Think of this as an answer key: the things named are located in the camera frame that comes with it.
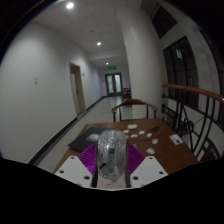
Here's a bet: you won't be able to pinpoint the wooden door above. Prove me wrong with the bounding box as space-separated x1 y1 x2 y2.
69 62 87 117

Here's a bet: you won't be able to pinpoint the wooden armchair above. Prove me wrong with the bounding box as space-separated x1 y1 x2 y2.
110 98 159 123

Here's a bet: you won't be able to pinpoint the wooden-topped metal railing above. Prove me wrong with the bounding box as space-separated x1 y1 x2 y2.
161 82 224 163

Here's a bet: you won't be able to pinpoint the glass double door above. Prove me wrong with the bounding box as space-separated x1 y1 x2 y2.
104 72 124 98

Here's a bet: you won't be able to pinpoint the transparent computer mouse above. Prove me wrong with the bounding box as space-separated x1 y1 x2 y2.
96 129 128 182

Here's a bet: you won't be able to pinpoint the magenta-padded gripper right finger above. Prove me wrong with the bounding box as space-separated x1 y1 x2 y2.
124 142 169 189

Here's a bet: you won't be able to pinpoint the ceiling lights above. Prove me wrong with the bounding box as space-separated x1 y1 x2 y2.
65 1 111 67

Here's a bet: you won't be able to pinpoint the black mouse pad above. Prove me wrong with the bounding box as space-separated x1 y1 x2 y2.
67 126 115 153

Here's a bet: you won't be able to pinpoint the dark-framed window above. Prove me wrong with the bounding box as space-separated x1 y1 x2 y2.
162 35 200 110

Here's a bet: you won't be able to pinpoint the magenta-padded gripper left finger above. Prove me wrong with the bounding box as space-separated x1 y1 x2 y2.
54 142 100 188

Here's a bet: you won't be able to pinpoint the white card with print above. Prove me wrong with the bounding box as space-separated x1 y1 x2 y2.
169 133 185 146

